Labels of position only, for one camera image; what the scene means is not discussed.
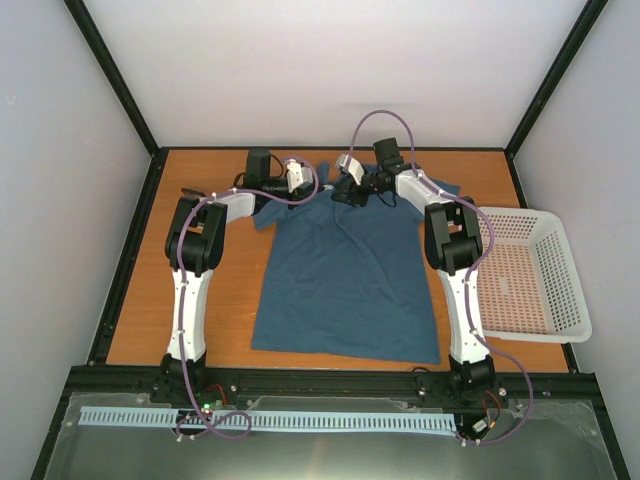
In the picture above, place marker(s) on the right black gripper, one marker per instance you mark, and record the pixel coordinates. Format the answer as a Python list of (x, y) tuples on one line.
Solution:
[(354, 197)]

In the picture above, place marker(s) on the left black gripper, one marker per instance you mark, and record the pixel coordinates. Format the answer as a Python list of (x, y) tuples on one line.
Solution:
[(302, 191)]

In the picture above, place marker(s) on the blue t-shirt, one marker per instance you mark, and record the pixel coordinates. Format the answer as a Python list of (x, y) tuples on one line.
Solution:
[(346, 281)]

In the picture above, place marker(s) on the black brooch box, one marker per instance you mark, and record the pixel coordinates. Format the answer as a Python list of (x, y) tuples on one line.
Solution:
[(192, 192)]

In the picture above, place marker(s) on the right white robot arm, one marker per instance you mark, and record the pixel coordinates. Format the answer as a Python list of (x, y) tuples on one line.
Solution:
[(453, 248)]

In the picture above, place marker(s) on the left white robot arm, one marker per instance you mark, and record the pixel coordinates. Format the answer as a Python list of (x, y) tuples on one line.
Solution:
[(195, 243)]

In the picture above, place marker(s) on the white perforated plastic basket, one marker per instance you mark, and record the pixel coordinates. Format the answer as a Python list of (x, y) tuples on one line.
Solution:
[(528, 286)]

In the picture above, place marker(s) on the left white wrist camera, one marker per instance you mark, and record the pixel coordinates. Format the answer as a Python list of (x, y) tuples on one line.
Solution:
[(298, 176)]

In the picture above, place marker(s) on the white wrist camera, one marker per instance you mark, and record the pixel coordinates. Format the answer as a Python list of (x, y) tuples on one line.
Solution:
[(347, 165), (298, 176)]

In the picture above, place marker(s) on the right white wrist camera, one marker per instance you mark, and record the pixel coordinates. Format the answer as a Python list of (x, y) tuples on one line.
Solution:
[(347, 165)]

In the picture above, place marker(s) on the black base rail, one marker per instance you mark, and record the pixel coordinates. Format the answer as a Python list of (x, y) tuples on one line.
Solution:
[(238, 387)]

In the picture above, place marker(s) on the light blue cable duct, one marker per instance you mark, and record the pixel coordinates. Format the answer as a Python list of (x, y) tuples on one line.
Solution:
[(274, 421)]

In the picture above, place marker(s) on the left rear black frame post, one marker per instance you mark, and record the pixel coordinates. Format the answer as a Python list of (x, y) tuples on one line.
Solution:
[(100, 51)]

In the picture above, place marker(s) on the black enclosure frame post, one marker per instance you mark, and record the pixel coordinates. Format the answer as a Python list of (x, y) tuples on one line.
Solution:
[(576, 37)]

